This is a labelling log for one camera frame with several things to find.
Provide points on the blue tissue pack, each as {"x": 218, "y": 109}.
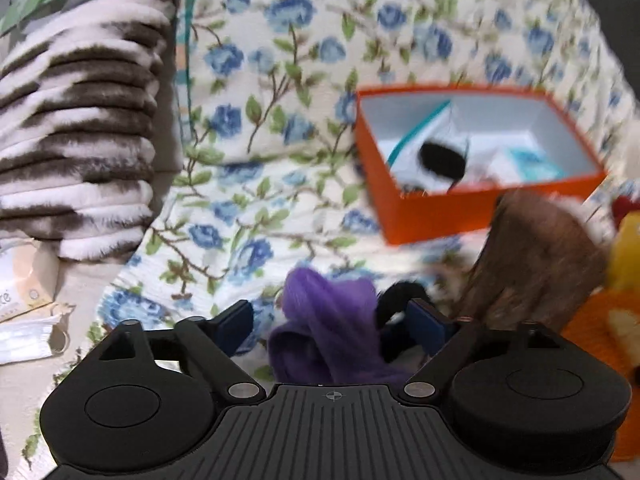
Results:
{"x": 513, "y": 166}

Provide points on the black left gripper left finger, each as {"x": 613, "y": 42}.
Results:
{"x": 210, "y": 345}

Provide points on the red knitted chicken toy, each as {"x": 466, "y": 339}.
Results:
{"x": 621, "y": 207}

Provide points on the white face mask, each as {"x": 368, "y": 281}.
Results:
{"x": 37, "y": 335}

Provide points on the brown wooden block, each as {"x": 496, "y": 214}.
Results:
{"x": 538, "y": 265}

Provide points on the black fuzzy scrunchie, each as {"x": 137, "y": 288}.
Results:
{"x": 442, "y": 161}

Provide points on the purple cloth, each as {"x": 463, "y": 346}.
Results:
{"x": 329, "y": 336}

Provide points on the orange honeycomb silicone mat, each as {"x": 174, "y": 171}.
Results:
{"x": 589, "y": 330}

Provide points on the teal packaged face mask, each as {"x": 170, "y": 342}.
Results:
{"x": 439, "y": 126}

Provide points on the face tissue pack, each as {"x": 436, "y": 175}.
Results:
{"x": 29, "y": 277}

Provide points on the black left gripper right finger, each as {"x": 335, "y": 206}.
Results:
{"x": 447, "y": 343}

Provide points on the yellow tape roll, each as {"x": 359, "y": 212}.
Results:
{"x": 624, "y": 263}

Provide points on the brown white striped plush blanket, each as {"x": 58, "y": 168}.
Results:
{"x": 78, "y": 102}

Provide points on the orange cardboard box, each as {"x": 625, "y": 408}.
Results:
{"x": 493, "y": 118}

